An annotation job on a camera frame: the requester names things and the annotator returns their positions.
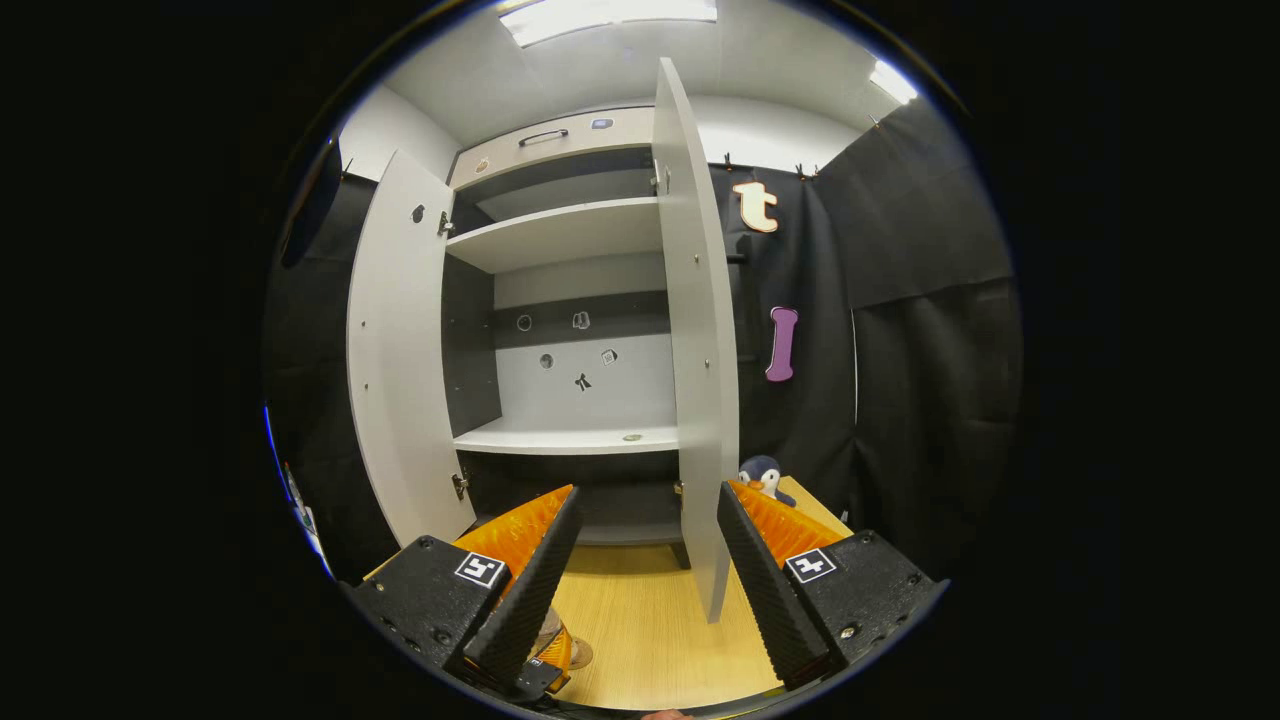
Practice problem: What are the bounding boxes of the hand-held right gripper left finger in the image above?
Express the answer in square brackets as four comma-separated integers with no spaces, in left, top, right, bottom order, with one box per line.
[343,485,584,699]

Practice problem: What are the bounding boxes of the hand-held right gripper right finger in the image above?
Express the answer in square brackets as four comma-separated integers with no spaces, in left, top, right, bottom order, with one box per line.
[717,480,951,693]

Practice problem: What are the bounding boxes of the grey cabinet door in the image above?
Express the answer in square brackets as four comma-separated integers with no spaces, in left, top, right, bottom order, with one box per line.
[347,150,479,549]
[652,57,741,624]

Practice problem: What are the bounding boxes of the grey cabinet shelf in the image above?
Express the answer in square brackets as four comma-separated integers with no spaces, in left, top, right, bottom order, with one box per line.
[453,416,681,457]
[446,196,663,275]

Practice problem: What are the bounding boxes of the grey cabinet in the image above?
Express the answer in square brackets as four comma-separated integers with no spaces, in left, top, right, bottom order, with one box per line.
[440,105,693,573]

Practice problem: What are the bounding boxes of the grey cabinet drawer front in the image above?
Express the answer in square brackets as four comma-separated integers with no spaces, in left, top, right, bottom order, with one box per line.
[450,107,657,191]

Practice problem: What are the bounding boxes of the penguin plush toy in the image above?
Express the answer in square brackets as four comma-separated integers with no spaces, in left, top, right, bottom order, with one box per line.
[738,456,798,508]

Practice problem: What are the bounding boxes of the black backdrop cloth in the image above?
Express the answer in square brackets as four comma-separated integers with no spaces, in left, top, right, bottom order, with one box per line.
[262,98,1023,586]

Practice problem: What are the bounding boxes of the small ceiling light panel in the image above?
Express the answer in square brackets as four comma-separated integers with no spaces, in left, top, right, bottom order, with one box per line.
[870,58,919,107]

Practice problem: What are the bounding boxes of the large ceiling light panel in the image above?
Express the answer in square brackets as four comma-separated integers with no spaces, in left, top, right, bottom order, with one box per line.
[498,0,719,49]

